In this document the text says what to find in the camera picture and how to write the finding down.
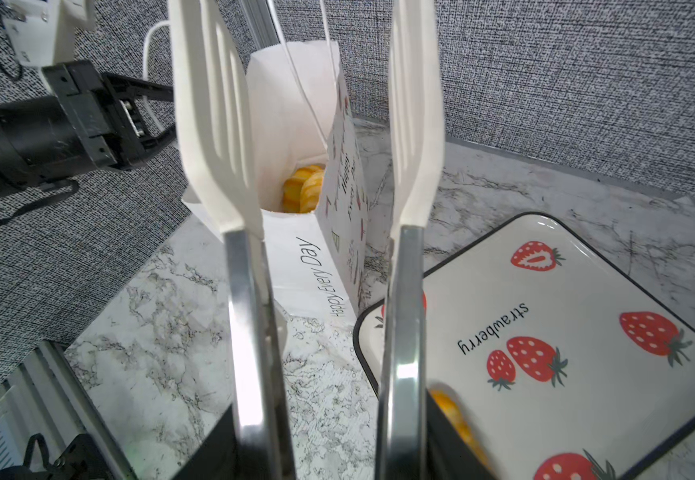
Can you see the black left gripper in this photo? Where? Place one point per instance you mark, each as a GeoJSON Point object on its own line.
{"type": "Point", "coordinates": [215, 138]}

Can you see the right gripper white spatula finger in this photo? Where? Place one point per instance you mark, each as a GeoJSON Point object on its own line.
{"type": "Point", "coordinates": [418, 148]}

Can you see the white paper gift bag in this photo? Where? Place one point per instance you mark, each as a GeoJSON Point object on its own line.
{"type": "Point", "coordinates": [269, 146]}

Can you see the fake croissant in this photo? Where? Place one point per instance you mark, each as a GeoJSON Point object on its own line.
{"type": "Point", "coordinates": [455, 416]}
{"type": "Point", "coordinates": [301, 192]}

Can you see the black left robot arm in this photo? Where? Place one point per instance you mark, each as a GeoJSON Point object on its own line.
{"type": "Point", "coordinates": [38, 149]}

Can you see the strawberry print rectangular tray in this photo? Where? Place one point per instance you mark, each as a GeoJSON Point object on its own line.
{"type": "Point", "coordinates": [564, 367]}

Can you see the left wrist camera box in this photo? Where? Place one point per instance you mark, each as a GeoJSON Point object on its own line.
{"type": "Point", "coordinates": [43, 33]}

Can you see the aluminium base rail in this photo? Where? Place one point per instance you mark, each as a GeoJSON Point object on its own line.
{"type": "Point", "coordinates": [49, 428]}

